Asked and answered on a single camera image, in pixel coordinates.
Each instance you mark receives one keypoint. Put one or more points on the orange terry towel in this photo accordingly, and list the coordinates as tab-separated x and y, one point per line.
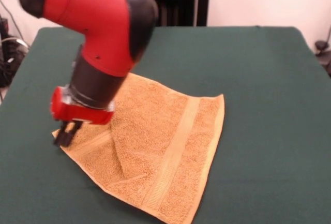
155	143

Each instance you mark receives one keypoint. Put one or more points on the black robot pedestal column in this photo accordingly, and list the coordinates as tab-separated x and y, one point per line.
181	1

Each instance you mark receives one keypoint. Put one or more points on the black floor device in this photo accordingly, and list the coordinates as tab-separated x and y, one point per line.
320	45

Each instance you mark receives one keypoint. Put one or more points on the dark green table cloth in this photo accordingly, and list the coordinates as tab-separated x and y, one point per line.
258	131

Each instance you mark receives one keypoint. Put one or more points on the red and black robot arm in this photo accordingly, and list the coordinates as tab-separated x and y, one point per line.
90	27

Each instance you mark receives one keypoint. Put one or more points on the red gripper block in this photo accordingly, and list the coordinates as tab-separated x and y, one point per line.
77	114

